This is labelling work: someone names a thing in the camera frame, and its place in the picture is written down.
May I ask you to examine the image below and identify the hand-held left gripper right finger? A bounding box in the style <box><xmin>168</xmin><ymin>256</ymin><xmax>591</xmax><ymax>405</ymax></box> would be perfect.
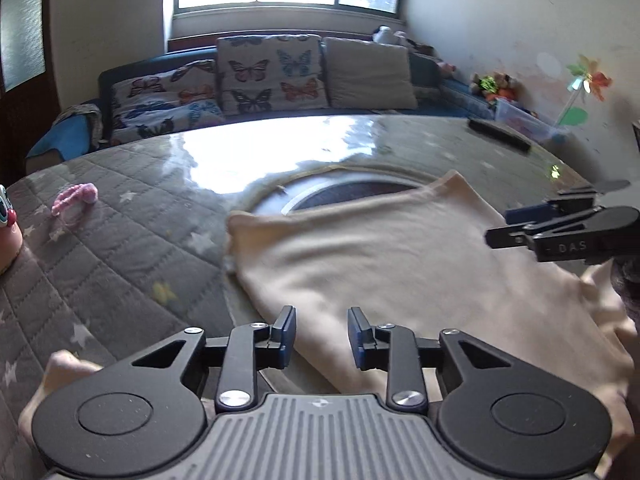
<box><xmin>347</xmin><ymin>306</ymin><xmax>507</xmax><ymax>414</ymax></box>

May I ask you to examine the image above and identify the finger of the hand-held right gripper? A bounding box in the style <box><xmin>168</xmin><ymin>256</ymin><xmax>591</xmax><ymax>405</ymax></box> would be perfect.
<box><xmin>484</xmin><ymin>210</ymin><xmax>609</xmax><ymax>264</ymax></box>
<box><xmin>504</xmin><ymin>180</ymin><xmax>632</xmax><ymax>226</ymax></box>

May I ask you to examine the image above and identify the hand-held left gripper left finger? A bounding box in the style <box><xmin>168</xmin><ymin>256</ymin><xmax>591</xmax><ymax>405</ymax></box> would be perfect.
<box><xmin>131</xmin><ymin>305</ymin><xmax>298</xmax><ymax>414</ymax></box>

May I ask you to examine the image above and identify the cream sweatshirt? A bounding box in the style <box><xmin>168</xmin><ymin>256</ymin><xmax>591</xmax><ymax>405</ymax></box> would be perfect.
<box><xmin>17</xmin><ymin>170</ymin><xmax>640</xmax><ymax>480</ymax></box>

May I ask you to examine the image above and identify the black remote control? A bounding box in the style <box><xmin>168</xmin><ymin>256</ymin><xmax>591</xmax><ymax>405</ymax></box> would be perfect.
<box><xmin>467</xmin><ymin>118</ymin><xmax>532</xmax><ymax>154</ymax></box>

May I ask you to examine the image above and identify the clear plastic storage box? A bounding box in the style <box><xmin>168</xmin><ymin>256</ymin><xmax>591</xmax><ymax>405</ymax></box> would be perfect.
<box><xmin>492</xmin><ymin>97</ymin><xmax>569</xmax><ymax>144</ymax></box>

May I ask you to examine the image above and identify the pile of plush toys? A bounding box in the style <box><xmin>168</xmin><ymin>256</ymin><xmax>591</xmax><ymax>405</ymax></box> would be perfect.
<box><xmin>470</xmin><ymin>72</ymin><xmax>519</xmax><ymax>106</ymax></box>

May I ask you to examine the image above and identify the round black hot plate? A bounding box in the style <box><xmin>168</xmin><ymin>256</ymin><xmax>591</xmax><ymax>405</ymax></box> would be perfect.
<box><xmin>244</xmin><ymin>167</ymin><xmax>426</xmax><ymax>217</ymax></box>

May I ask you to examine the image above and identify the colourful pinwheel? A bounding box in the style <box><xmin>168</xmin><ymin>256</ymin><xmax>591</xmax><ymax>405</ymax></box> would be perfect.
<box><xmin>552</xmin><ymin>53</ymin><xmax>614</xmax><ymax>129</ymax></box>

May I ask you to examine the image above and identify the beige cushion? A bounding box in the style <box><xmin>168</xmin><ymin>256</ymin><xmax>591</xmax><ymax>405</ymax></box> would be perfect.
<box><xmin>322</xmin><ymin>37</ymin><xmax>419</xmax><ymax>110</ymax></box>

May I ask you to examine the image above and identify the pink hair scrunchie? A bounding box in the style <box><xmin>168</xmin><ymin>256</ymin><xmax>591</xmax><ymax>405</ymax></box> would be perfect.
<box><xmin>51</xmin><ymin>183</ymin><xmax>100</xmax><ymax>217</ymax></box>

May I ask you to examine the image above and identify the square butterfly print cushion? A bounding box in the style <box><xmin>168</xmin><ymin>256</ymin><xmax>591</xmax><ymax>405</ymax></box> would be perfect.
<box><xmin>215</xmin><ymin>34</ymin><xmax>329</xmax><ymax>117</ymax></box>

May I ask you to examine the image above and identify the long butterfly print cushion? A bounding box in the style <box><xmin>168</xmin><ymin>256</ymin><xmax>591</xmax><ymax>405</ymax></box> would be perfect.
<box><xmin>110</xmin><ymin>59</ymin><xmax>227</xmax><ymax>147</ymax></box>

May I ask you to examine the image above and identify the pink cartoon water bottle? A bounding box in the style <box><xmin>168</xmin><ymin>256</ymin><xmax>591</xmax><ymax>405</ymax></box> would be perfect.
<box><xmin>0</xmin><ymin>185</ymin><xmax>24</xmax><ymax>277</ymax></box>

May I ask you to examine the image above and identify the blue blanket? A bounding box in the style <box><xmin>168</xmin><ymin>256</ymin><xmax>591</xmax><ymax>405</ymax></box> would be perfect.
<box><xmin>27</xmin><ymin>102</ymin><xmax>110</xmax><ymax>161</ymax></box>

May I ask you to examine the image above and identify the dark blue sofa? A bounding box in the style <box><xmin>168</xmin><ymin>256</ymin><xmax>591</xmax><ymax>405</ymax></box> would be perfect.
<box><xmin>24</xmin><ymin>30</ymin><xmax>503</xmax><ymax>173</ymax></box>

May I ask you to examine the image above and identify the dark wooden glass door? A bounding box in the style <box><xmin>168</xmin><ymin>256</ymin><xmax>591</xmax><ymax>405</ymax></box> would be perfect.
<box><xmin>0</xmin><ymin>0</ymin><xmax>55</xmax><ymax>177</ymax></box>

